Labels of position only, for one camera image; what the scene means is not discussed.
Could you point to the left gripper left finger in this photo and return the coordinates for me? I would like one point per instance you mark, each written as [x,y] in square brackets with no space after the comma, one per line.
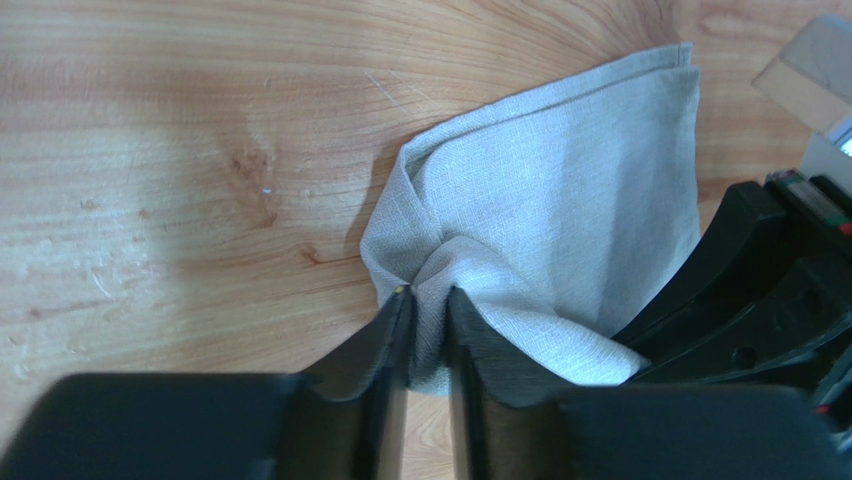
[340,418]

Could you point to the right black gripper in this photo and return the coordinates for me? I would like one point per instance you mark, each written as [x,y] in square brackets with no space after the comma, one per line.
[799,334]

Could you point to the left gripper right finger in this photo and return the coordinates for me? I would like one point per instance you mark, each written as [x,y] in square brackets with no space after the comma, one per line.
[514,419]

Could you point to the beige linen napkin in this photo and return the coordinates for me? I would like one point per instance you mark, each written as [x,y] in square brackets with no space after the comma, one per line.
[561,211]

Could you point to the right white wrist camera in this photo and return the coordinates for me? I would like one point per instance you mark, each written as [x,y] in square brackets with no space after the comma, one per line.
[811,79]

